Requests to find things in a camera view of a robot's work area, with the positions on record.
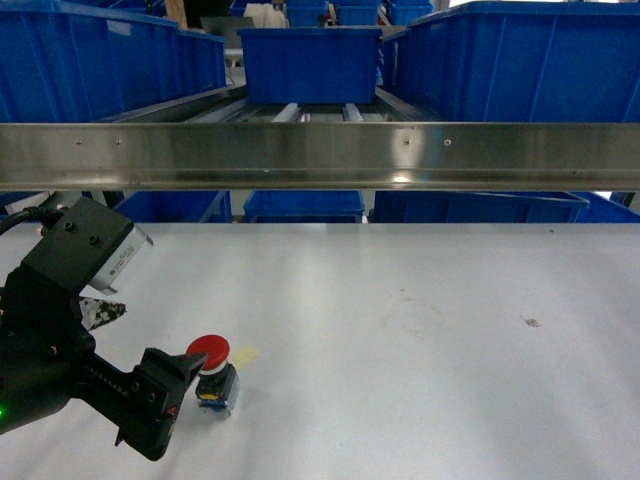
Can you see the blue bin upper centre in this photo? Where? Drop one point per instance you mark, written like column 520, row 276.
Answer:
column 310, row 65

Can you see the blue bin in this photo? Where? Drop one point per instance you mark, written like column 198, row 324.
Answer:
column 64, row 62
column 310, row 65
column 476, row 207
column 508, row 61
column 205, row 206
column 306, row 206

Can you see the red emergency stop push button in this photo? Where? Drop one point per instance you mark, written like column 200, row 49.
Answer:
column 217, row 387

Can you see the blue bin upper left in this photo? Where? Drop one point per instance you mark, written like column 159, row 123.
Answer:
column 64, row 62

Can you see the stainless steel shelf rail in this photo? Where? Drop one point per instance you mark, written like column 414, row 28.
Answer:
column 354, row 155

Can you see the yellow tape scrap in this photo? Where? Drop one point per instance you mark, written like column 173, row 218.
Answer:
column 243, row 357

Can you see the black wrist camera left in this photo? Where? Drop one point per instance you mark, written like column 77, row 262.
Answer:
column 90, row 245

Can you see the blue bin lower right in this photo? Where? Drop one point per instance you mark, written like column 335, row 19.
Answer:
column 476, row 207

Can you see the blue bin lower centre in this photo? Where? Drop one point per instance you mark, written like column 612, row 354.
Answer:
column 306, row 206

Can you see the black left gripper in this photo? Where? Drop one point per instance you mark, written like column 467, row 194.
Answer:
column 48, row 357

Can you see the blue bin lower left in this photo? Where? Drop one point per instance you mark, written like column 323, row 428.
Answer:
column 205, row 206

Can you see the blue bin upper right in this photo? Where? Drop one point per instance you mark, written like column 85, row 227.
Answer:
column 508, row 61

